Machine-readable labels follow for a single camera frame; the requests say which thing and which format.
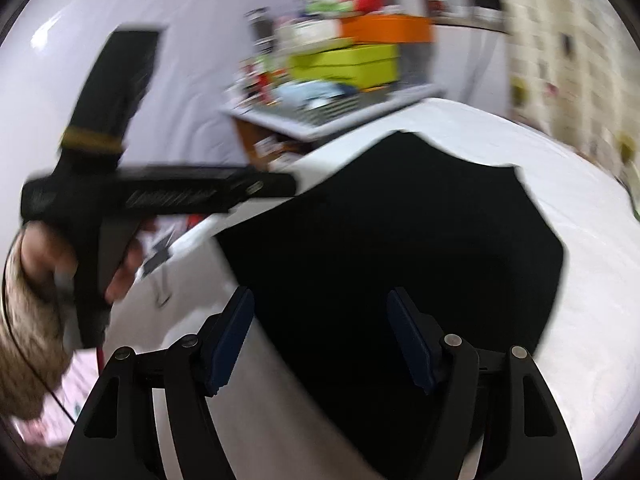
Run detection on light blue cloth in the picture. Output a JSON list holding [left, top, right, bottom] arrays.
[[274, 80, 352, 107]]

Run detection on cream curtain with hearts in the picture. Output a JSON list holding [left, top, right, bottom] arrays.
[[492, 0, 640, 221]]

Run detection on cluttered grey side table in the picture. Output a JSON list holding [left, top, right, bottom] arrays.
[[219, 81, 447, 173]]

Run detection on person's left hand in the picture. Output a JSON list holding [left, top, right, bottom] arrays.
[[19, 220, 157, 307]]

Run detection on orange box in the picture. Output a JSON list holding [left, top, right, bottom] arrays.
[[340, 13, 434, 47]]

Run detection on person's left forearm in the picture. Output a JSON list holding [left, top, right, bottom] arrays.
[[0, 240, 77, 422]]

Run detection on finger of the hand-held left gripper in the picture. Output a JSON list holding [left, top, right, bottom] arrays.
[[226, 169, 299, 214]]

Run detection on black pants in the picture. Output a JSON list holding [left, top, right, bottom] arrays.
[[215, 130, 567, 480]]

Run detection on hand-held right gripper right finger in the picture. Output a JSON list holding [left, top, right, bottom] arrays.
[[385, 287, 584, 480]]

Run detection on black bottle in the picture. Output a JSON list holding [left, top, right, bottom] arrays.
[[244, 6, 274, 57]]

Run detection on pink printed cloth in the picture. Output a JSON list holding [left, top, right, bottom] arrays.
[[14, 349, 103, 447]]

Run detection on thin black cable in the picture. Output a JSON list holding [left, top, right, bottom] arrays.
[[1, 260, 77, 425]]

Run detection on yellow-green box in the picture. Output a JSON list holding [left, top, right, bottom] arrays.
[[289, 43, 402, 89]]

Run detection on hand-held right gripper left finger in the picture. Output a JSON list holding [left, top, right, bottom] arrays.
[[60, 285, 257, 480]]

